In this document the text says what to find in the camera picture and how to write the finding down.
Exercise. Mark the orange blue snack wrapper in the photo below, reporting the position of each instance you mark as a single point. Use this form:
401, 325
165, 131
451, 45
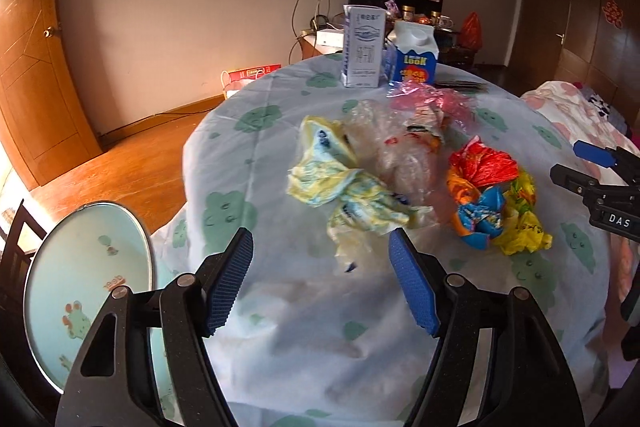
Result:
480, 207

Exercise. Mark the blue gable-top milk carton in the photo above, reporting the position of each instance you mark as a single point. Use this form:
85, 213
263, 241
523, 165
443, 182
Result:
415, 62

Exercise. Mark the white box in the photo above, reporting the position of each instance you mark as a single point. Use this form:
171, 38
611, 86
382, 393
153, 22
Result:
330, 41

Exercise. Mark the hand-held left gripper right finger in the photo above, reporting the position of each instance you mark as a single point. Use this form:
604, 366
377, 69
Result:
415, 277

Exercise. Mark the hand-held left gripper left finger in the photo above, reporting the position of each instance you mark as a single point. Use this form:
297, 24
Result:
230, 277

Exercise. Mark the dark wooden wardrobe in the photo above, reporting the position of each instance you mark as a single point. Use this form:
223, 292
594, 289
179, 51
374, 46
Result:
595, 57

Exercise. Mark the pink floral blanket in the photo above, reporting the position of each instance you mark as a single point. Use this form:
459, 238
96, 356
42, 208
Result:
560, 107

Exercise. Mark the cloud-print white tablecloth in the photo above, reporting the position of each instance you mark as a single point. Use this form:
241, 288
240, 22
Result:
280, 307

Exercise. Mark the white mug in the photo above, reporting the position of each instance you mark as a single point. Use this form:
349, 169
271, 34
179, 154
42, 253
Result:
446, 22

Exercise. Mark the red paper decoration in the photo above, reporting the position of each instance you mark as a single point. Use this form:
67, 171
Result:
612, 12

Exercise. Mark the yellow white wrapper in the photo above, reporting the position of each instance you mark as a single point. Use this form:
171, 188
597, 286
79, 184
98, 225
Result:
330, 177

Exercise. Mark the mint green cartoon bin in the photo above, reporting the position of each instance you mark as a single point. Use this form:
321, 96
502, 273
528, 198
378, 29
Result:
75, 267

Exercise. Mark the red plastic bag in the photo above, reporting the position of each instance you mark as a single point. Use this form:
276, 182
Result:
471, 32

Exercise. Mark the gold lidded jar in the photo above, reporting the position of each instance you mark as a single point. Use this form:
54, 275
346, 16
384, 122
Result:
408, 12

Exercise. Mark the dark wooden chair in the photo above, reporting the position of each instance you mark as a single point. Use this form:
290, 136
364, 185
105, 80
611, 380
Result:
17, 242

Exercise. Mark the clear plastic bag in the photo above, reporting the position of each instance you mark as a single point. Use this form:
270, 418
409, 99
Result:
400, 162

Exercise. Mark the dark flat item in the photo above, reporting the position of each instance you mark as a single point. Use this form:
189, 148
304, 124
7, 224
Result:
460, 85

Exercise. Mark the yellow plastic bag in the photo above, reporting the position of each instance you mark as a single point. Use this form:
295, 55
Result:
525, 227

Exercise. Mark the pink plastic wrapper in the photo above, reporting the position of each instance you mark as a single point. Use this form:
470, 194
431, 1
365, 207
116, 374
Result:
425, 99

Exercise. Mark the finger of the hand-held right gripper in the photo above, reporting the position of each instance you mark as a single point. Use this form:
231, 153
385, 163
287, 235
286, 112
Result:
575, 177
592, 152

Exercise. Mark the dark wooden door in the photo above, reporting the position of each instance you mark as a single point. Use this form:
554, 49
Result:
537, 7

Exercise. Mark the tall white milk carton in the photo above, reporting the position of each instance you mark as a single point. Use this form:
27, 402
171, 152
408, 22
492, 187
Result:
362, 47

